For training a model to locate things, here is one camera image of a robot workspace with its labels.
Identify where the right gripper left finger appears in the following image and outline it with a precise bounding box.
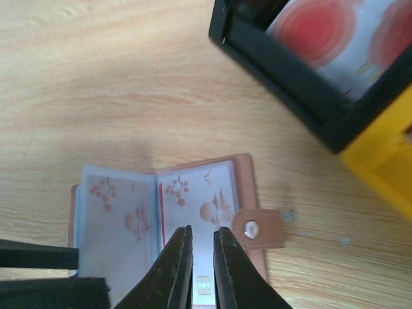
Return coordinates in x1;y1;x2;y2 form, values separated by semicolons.
116;225;193;309

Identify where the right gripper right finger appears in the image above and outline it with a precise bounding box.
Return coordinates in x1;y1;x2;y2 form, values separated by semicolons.
213;227;292;309

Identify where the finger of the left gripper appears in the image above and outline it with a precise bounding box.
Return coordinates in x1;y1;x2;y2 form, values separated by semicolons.
0;238;112;309

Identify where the white blossom credit card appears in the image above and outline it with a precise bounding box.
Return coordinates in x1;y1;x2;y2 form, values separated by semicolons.
79;175;152;306

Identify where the brown leather card holder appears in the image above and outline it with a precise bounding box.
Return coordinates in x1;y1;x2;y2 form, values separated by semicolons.
68;154;285;308

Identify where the yellow bin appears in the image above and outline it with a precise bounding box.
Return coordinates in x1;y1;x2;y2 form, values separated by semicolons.
340;86;411;220

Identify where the black bin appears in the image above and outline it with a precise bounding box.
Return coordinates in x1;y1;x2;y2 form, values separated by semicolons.
209;1;411;154

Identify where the red white card stack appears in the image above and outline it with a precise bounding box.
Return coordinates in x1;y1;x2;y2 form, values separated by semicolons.
266;0;411;100

